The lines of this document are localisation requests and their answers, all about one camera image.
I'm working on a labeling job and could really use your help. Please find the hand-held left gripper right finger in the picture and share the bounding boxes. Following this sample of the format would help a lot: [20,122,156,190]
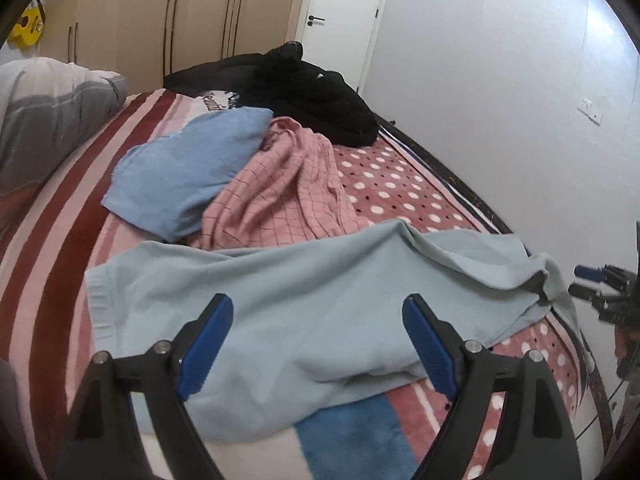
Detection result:
[401,293,583,480]

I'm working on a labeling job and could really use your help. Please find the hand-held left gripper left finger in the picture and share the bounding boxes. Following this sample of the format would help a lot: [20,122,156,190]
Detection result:
[55,293,234,480]

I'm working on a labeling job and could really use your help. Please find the light blue-grey pants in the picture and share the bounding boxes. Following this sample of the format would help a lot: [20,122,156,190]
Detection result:
[85,220,583,443]

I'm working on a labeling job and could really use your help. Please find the pink striped dotted blanket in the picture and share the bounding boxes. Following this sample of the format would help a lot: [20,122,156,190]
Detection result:
[0,87,593,480]

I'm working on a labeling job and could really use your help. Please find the pink checked garment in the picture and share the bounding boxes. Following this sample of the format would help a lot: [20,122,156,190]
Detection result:
[189,116,371,251]

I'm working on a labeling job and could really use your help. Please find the blue cloth garment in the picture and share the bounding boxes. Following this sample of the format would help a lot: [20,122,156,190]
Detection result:
[101,108,275,242]

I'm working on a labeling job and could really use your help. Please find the white printed garment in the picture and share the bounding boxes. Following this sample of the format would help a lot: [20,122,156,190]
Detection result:
[192,90,240,117]

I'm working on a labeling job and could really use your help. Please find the black garment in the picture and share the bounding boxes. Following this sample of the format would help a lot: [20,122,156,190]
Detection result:
[162,42,379,148]

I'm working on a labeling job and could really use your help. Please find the beige wardrobe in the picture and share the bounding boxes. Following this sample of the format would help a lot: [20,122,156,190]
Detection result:
[37,0,313,93]

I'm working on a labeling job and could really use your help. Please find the white door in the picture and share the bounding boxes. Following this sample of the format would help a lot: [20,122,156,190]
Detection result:
[295,0,393,93]

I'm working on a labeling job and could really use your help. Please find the yellow ukulele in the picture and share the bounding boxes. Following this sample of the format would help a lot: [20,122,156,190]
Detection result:
[7,2,47,48]

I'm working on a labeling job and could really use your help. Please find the white wall socket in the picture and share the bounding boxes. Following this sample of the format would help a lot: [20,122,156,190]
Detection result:
[577,97,604,125]

